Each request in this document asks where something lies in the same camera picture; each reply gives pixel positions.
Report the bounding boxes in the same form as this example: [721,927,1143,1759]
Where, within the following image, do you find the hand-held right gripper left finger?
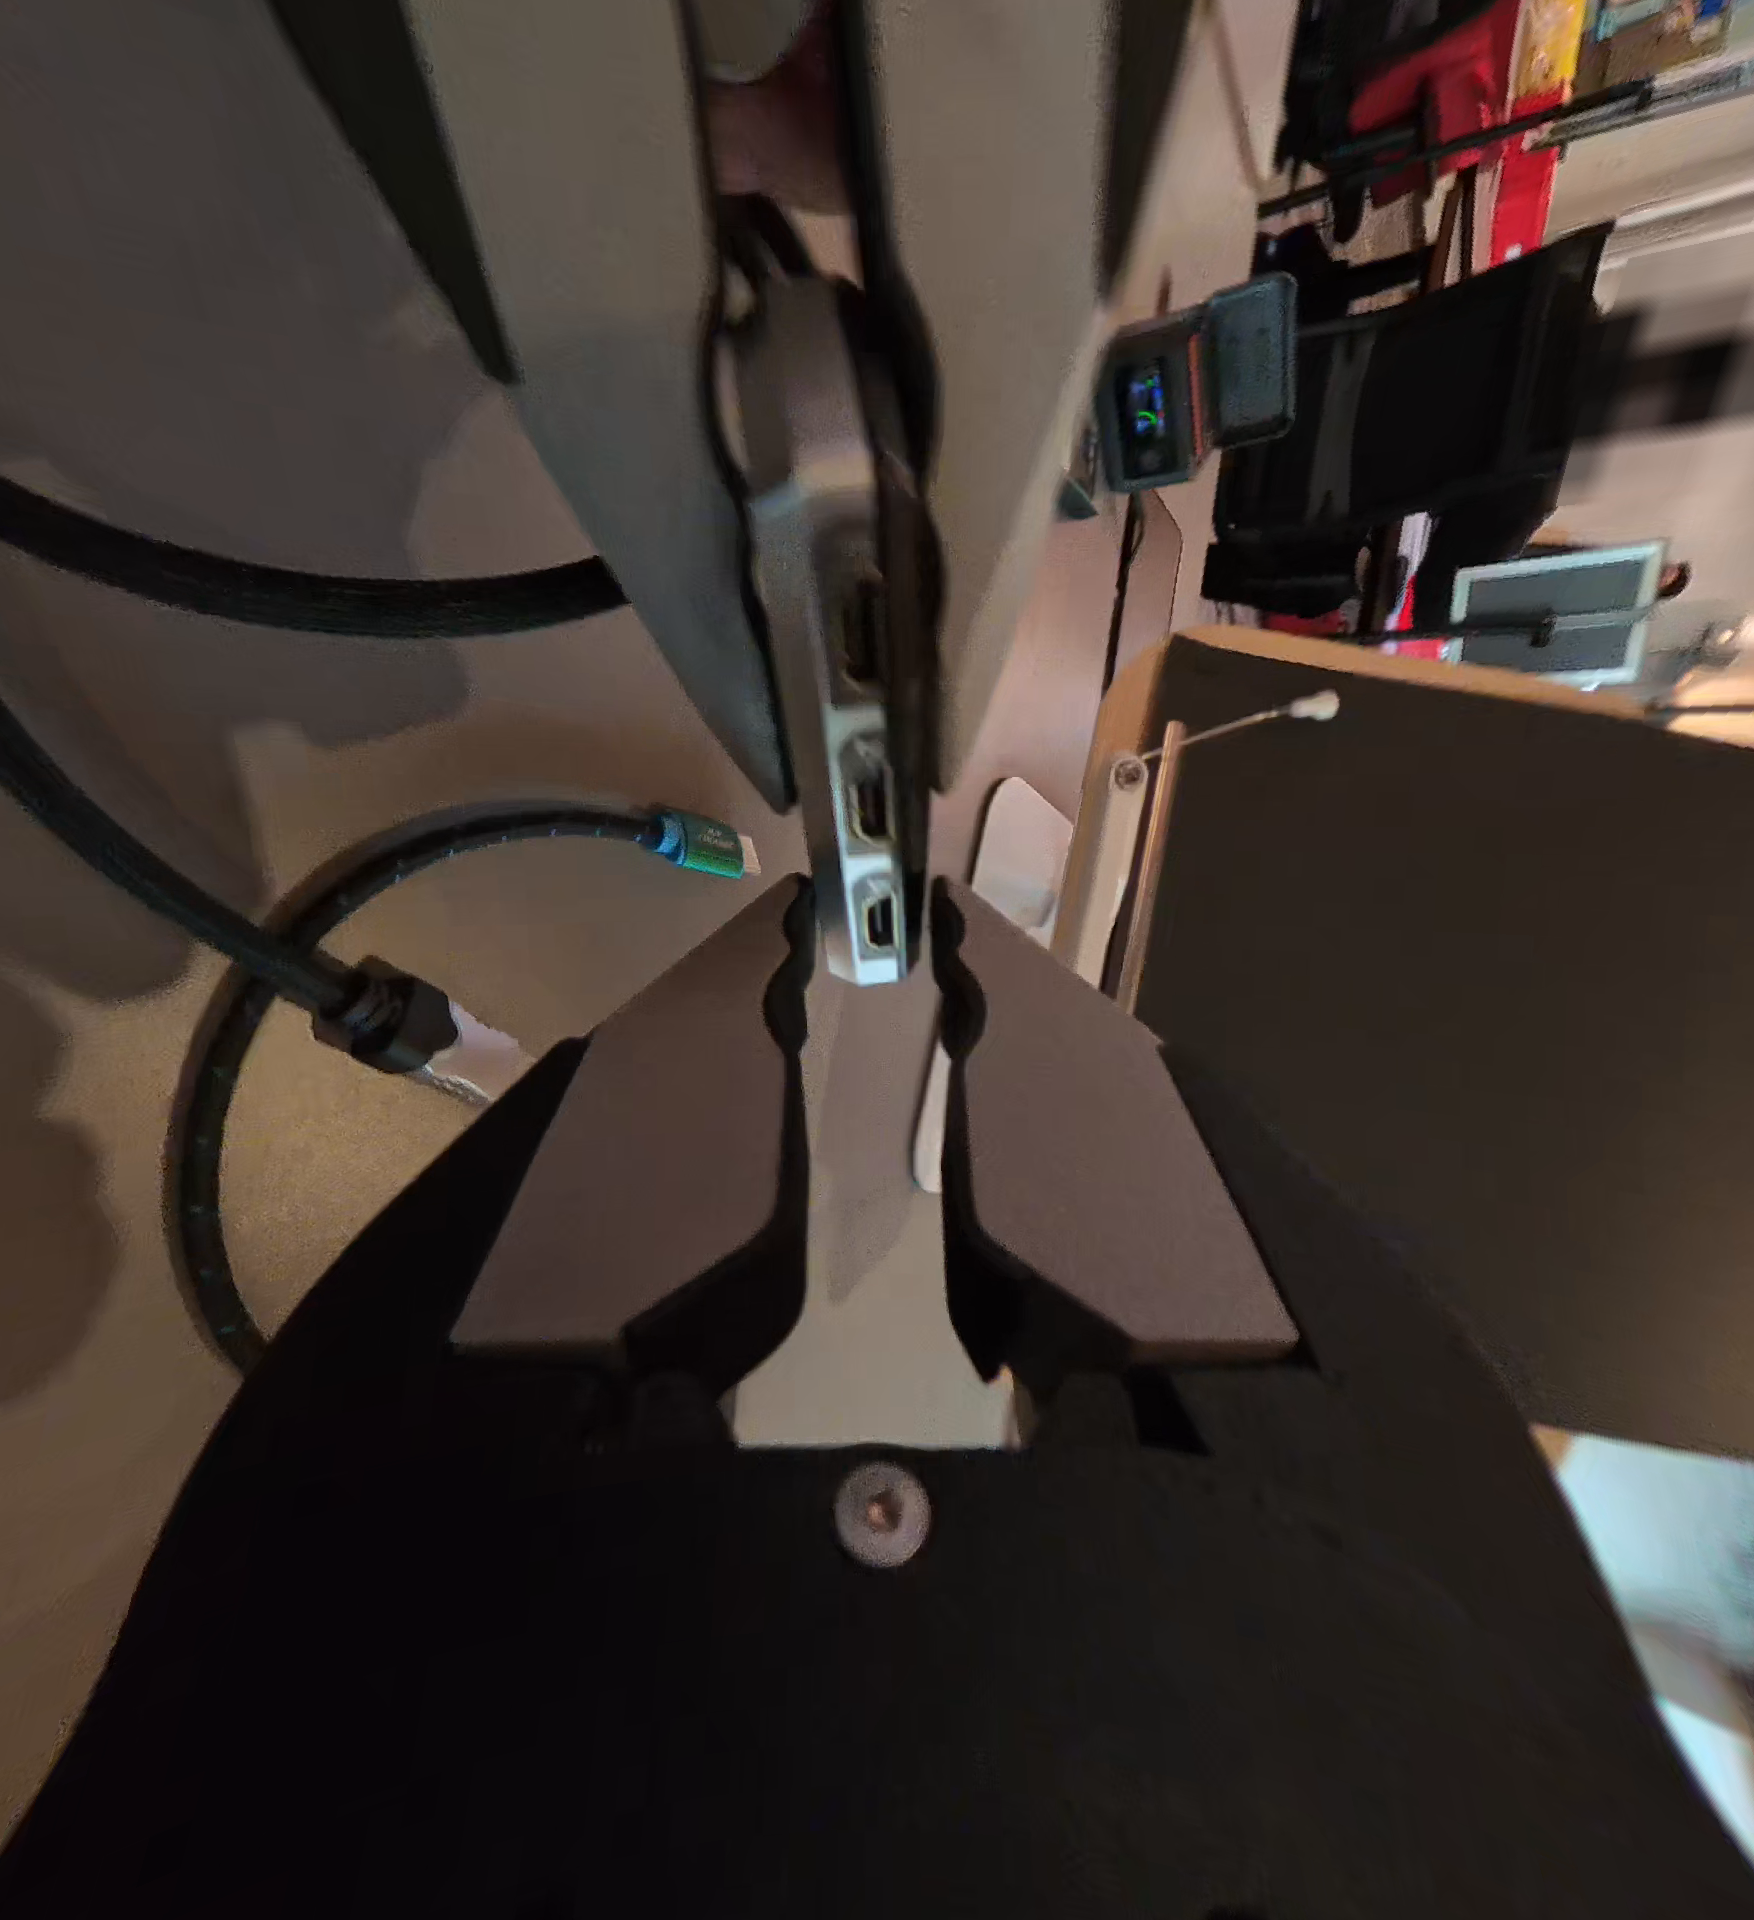
[450,876,817,1392]

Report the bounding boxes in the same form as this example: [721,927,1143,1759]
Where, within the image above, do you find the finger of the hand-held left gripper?
[411,0,796,812]
[838,0,1121,789]

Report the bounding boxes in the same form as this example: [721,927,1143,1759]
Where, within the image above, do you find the black braided hdmi cable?
[170,799,763,1377]

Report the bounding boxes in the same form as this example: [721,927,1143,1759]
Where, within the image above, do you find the black wooden-rimmed board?
[1079,629,1754,1475]

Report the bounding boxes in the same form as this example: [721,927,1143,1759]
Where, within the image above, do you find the framed panel on tripod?
[1445,538,1667,678]

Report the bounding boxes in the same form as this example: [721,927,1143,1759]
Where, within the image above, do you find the small black display device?
[1095,272,1298,494]

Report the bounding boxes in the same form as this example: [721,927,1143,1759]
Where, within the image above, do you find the thick black cable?
[0,575,522,1114]

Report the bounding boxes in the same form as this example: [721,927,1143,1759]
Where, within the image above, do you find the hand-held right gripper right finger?
[930,876,1298,1385]

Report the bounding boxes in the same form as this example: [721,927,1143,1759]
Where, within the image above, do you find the white peg with cord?
[1121,686,1342,789]

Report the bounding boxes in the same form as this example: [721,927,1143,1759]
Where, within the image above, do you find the black office chair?
[1202,223,1615,607]

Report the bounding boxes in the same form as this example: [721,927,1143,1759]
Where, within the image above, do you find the silver multiport hub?
[0,195,942,988]

